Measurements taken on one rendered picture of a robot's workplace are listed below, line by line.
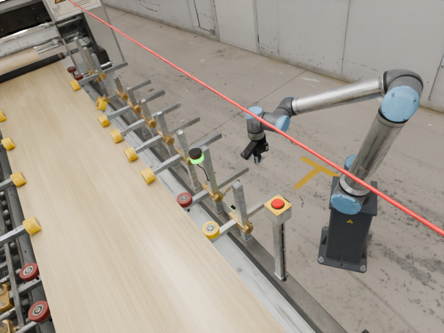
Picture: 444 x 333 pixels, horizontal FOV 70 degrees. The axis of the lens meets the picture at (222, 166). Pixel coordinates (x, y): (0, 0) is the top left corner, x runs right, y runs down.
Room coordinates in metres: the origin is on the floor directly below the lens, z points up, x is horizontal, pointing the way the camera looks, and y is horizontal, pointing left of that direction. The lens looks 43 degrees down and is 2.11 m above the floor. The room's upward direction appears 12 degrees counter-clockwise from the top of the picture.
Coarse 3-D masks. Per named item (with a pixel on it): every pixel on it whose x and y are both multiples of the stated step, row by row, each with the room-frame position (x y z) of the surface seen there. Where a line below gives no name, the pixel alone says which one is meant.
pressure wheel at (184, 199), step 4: (184, 192) 1.16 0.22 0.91; (180, 196) 1.14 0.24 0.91; (184, 196) 1.13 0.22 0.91; (188, 196) 1.13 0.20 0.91; (176, 200) 1.12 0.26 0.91; (180, 200) 1.12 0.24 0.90; (184, 200) 1.11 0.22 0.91; (188, 200) 1.10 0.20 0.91; (192, 200) 1.12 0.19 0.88; (180, 204) 1.09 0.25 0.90; (184, 204) 1.09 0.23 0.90; (188, 204) 1.09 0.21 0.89
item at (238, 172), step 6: (240, 168) 1.30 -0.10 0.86; (246, 168) 1.30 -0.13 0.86; (234, 174) 1.27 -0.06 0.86; (240, 174) 1.28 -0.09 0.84; (222, 180) 1.24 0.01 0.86; (228, 180) 1.24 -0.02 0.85; (222, 186) 1.22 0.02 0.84; (204, 192) 1.18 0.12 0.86; (192, 198) 1.15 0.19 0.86; (198, 198) 1.15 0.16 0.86; (204, 198) 1.16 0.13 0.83; (192, 204) 1.13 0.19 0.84
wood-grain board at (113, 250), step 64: (0, 128) 2.25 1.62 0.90; (64, 128) 2.05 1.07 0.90; (64, 192) 1.36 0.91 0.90; (128, 192) 1.26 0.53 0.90; (64, 256) 0.92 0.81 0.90; (128, 256) 0.85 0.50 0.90; (192, 256) 0.78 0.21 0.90; (64, 320) 0.61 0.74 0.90; (128, 320) 0.56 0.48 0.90; (192, 320) 0.51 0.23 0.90; (256, 320) 0.46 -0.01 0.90
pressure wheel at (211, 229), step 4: (204, 224) 0.93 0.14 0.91; (208, 224) 0.93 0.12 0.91; (212, 224) 0.93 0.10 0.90; (216, 224) 0.92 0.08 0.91; (204, 228) 0.91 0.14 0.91; (208, 228) 0.91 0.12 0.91; (212, 228) 0.90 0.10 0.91; (216, 228) 0.90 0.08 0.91; (204, 232) 0.89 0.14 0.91; (208, 232) 0.88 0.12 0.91; (212, 232) 0.88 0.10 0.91; (216, 232) 0.88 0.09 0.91; (208, 236) 0.87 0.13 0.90; (212, 236) 0.87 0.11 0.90; (216, 236) 0.87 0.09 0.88
